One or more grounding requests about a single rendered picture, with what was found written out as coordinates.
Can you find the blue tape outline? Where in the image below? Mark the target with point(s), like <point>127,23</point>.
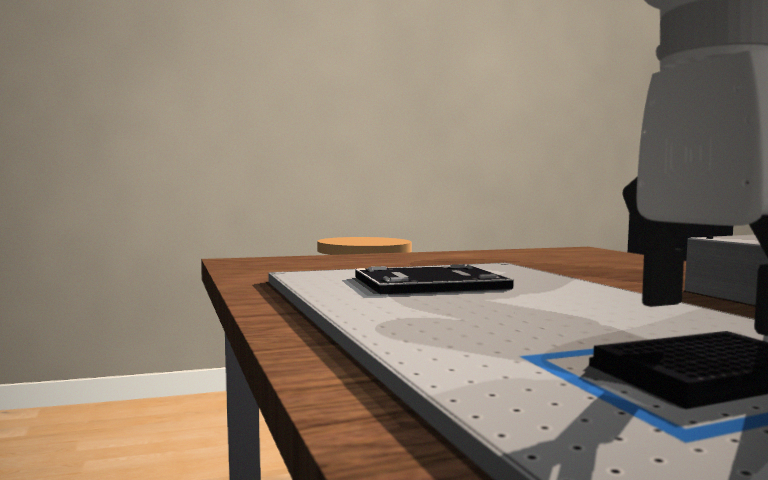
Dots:
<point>685,435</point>

